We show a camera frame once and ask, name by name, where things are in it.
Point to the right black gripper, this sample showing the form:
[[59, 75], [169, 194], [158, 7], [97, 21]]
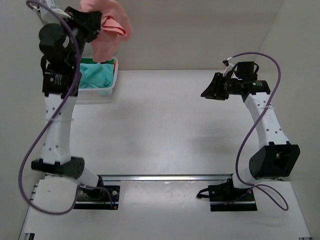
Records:
[[221, 85]]

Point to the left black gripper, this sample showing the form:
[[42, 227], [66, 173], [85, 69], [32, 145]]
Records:
[[88, 22]]

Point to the pink t shirt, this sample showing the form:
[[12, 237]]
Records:
[[115, 27]]

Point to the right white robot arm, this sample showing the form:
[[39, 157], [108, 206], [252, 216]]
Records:
[[276, 155]]

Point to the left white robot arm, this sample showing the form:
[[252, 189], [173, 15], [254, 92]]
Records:
[[59, 67]]

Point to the green t shirt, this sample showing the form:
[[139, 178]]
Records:
[[87, 61]]

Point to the teal t shirt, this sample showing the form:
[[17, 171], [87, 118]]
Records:
[[96, 76]]

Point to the white plastic basket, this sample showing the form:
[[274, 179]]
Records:
[[100, 92]]

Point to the aluminium rail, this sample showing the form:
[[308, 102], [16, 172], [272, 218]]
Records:
[[164, 177]]

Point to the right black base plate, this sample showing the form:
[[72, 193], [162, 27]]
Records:
[[225, 198]]

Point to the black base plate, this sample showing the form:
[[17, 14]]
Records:
[[225, 198], [99, 199]]

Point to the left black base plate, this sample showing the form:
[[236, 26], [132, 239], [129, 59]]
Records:
[[99, 199]]

